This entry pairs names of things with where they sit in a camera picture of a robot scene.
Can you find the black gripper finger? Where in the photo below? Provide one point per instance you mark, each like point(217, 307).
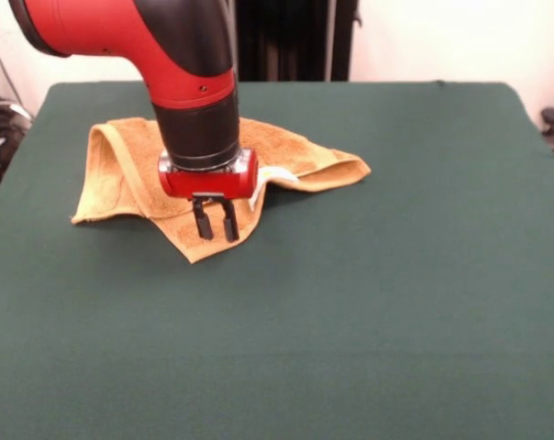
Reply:
point(231, 224)
point(202, 222)

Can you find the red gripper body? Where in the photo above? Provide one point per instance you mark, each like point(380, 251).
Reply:
point(208, 183)

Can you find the yellow-orange terry towel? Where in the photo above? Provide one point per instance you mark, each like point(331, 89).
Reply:
point(116, 183)

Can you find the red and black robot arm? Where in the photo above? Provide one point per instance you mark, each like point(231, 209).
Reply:
point(167, 69)

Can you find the dark green table cloth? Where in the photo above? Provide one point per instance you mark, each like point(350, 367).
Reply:
point(121, 344)

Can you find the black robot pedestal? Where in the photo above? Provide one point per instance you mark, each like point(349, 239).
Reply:
point(295, 41)

